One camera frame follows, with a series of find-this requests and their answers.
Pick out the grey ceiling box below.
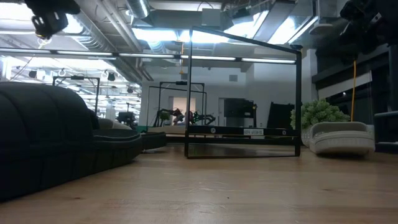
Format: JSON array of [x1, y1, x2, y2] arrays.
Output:
[[201, 7, 223, 27]]

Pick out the silver round ceiling duct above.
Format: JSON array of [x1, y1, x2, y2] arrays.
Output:
[[125, 0, 150, 19]]

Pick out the light green artificial plant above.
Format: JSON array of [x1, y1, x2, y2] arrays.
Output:
[[289, 98, 351, 130]]

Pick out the black background station frame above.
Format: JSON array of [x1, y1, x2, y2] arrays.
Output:
[[147, 81, 208, 128], [52, 75, 101, 114]]

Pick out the black rubber slide sandal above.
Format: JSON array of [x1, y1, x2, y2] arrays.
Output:
[[0, 81, 144, 203], [93, 118, 167, 153]]

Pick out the black background monitor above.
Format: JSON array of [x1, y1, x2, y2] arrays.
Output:
[[223, 98, 258, 119]]

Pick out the black leaning panel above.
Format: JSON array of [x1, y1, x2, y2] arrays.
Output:
[[266, 101, 295, 130]]

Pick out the long ceiling light strip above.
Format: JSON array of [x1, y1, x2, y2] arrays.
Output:
[[0, 48, 297, 65]]

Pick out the background robot arms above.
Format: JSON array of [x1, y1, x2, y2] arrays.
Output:
[[153, 108, 216, 126]]

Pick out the white rubber slide sandal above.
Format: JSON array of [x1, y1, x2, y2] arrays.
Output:
[[308, 121, 376, 156]]

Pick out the grey patterned plant pot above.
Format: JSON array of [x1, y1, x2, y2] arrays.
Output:
[[300, 126, 312, 147]]

